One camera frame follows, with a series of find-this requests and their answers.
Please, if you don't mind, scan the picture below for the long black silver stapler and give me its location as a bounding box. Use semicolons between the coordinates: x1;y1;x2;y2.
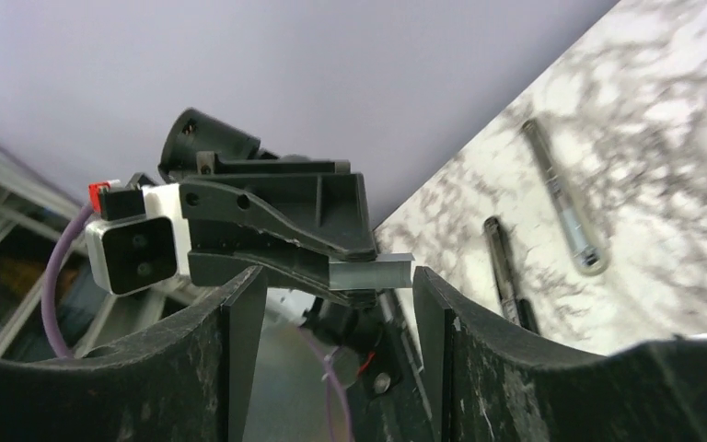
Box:
482;118;611;335

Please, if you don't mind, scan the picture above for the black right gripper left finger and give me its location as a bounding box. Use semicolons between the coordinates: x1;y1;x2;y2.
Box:
0;267;267;441

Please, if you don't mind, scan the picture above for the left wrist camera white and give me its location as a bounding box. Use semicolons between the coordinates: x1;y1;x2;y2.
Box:
85;176;191;297

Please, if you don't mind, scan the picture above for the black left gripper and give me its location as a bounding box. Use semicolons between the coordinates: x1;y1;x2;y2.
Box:
180;159;377;308

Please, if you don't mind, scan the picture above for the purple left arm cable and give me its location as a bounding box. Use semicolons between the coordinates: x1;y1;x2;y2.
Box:
41;204;96;360

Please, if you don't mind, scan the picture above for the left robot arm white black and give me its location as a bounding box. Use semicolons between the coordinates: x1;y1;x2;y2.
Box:
158;108;377;308

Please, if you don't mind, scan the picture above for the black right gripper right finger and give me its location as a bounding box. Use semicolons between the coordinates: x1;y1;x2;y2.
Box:
412;266;707;441

